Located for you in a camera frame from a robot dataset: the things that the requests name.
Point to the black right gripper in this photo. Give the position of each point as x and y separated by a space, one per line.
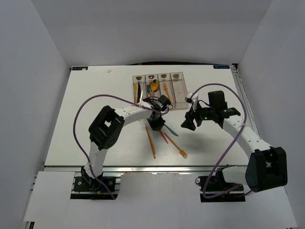
188 122

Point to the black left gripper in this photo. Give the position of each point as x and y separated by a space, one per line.
159 124

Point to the red-orange plastic fork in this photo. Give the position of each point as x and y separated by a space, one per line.
162 134

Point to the teal plastic knife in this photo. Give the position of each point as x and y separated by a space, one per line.
173 132

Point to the orange plastic chopstick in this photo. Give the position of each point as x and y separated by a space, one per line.
150 141

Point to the orange plastic spoon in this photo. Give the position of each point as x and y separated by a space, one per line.
153 88

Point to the yellow-orange fork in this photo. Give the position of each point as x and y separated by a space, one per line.
182 153
167 92

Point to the black plastic knife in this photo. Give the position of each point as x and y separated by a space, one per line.
138 92

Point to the orange plastic knife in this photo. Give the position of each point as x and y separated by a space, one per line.
135 92

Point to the teal plastic spoon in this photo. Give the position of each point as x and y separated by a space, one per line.
149 91

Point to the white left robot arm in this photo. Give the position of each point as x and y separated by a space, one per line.
107 126

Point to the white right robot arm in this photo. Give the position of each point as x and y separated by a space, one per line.
267 165

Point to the clear four-compartment utensil organizer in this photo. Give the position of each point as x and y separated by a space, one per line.
176 86

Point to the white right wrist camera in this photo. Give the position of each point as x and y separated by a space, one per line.
192 98

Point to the aluminium side rail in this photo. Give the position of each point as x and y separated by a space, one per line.
247 112

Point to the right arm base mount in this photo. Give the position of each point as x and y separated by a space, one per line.
216 185

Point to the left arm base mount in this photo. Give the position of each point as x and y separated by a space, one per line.
88 188

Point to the aluminium table edge rail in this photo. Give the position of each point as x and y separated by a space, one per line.
148 169

